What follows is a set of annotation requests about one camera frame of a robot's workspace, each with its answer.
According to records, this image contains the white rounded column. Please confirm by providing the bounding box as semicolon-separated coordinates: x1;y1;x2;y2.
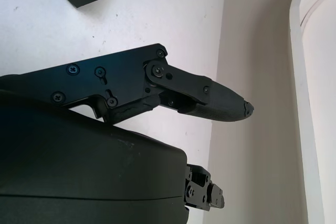
289;0;336;224

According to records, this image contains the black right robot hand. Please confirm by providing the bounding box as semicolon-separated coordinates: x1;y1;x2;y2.
0;42;255;224

